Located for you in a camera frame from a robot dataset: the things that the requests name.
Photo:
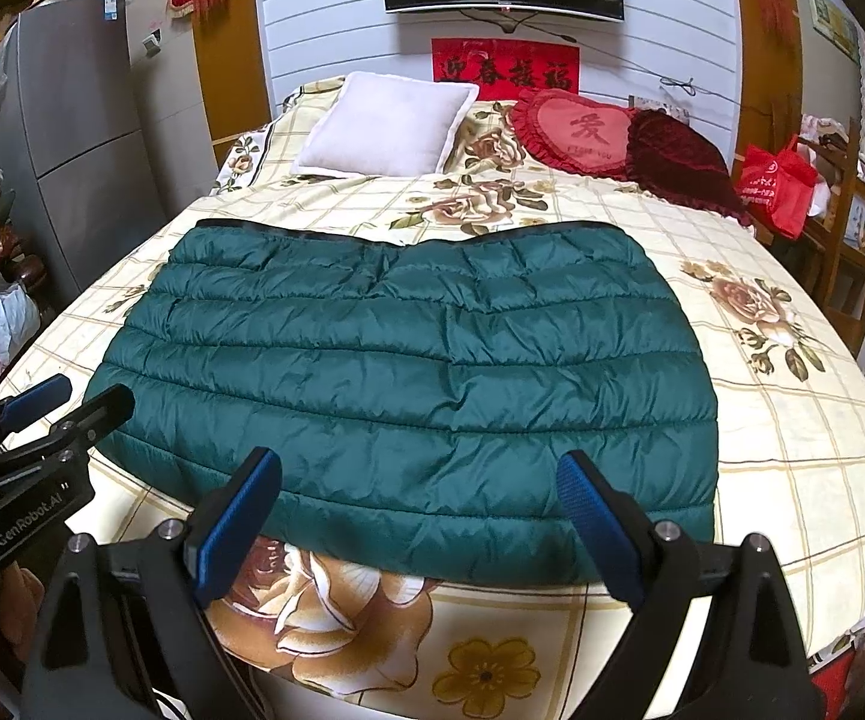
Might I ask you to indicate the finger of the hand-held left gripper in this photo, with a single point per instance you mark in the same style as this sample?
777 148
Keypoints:
106 409
34 399

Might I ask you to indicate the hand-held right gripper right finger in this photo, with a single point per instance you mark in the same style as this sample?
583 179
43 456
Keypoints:
597 525

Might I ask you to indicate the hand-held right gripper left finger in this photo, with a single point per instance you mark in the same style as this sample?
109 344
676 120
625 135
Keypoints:
237 525

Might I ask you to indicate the green down jacket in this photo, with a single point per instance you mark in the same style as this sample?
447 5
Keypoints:
402 360

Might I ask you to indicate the white plastic bag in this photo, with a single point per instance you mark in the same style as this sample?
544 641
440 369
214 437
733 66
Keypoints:
8 322

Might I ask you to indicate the bed with floral sheet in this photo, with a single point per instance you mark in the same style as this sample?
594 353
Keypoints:
777 420

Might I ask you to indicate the grey refrigerator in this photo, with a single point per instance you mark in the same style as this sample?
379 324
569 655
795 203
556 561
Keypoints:
79 112

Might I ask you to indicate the wooden chair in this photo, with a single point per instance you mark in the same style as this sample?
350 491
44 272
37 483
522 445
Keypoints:
845 255

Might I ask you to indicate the dark red velvet pillow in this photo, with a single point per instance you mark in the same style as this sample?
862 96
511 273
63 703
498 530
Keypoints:
676 157

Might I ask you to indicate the red shopping bag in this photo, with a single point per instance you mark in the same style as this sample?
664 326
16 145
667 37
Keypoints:
773 187

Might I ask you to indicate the red heart-shaped pillow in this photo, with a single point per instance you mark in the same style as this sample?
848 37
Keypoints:
575 131

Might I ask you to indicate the white square pillow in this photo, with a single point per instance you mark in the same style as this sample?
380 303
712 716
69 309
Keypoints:
387 127

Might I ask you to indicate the white cloth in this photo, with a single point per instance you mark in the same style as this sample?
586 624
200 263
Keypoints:
822 131

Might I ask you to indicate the small wall socket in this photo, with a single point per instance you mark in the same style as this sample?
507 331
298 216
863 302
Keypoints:
151 43

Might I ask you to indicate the red wall banner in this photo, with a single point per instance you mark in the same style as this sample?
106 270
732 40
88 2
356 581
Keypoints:
507 64

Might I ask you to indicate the wall calendar poster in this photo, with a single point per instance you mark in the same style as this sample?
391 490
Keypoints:
834 19

